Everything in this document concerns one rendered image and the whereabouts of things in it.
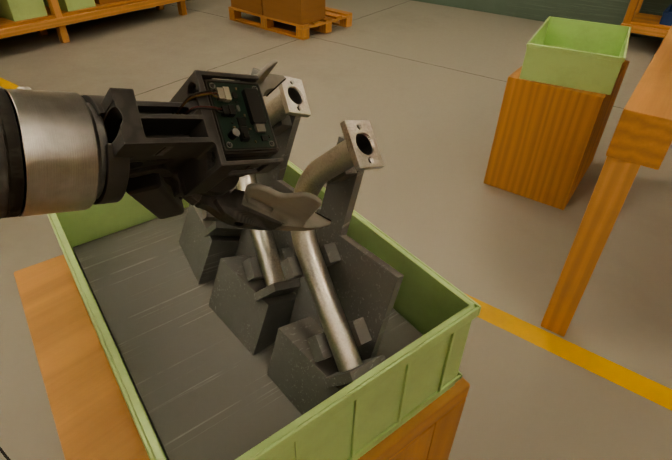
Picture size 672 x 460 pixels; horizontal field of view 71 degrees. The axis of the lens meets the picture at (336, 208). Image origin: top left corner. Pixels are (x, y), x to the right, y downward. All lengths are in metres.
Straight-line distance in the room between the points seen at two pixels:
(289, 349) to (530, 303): 1.58
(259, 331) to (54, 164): 0.46
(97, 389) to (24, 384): 1.17
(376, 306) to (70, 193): 0.38
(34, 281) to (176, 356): 0.40
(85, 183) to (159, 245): 0.64
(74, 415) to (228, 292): 0.27
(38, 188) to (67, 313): 0.66
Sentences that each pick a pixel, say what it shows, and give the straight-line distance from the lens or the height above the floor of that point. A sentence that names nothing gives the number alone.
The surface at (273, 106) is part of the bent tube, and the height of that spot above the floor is 1.16.
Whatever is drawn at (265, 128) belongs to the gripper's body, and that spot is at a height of 1.27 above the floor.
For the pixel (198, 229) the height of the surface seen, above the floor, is 0.91.
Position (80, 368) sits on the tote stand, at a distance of 0.87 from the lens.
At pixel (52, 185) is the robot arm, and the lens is 0.31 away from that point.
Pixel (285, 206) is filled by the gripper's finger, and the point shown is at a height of 1.19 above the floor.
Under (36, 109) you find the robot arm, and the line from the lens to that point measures 0.31.
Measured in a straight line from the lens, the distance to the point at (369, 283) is 0.58.
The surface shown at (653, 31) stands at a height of 0.21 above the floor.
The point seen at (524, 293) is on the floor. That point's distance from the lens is 2.16.
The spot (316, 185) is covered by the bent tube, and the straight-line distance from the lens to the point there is 0.56.
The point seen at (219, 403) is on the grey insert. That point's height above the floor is 0.85.
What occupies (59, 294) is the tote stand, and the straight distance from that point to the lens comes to 1.00.
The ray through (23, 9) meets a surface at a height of 0.35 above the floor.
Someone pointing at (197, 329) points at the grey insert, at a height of 0.85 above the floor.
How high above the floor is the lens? 1.42
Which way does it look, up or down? 35 degrees down
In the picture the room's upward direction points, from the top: 1 degrees clockwise
